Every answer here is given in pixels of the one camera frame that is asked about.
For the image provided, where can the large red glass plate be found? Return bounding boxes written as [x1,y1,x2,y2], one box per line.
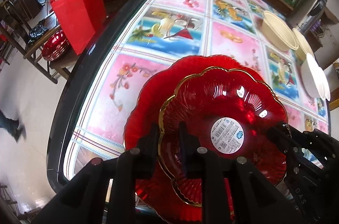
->
[123,55,265,224]

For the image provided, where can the small red scalloped glass plate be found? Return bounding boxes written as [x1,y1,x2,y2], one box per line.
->
[158,66,288,206]

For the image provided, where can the white foam bowl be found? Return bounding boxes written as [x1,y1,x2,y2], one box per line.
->
[300,53,330,101]

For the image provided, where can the beige plastic bowl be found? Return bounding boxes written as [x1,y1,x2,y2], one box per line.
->
[260,10,299,52]
[292,28,314,61]

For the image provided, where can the stacked red plates on bench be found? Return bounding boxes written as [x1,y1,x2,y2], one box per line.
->
[41,29,71,62]

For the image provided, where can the colourful patterned tablecloth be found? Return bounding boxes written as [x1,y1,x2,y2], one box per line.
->
[60,0,330,179]

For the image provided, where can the wooden bench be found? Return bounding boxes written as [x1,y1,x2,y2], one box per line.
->
[1,1,79,84]

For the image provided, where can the red paper gift bag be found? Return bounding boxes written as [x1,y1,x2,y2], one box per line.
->
[51,0,106,55]

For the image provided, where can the stainless steel thermos kettle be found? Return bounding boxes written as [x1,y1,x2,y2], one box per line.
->
[286,0,327,34]

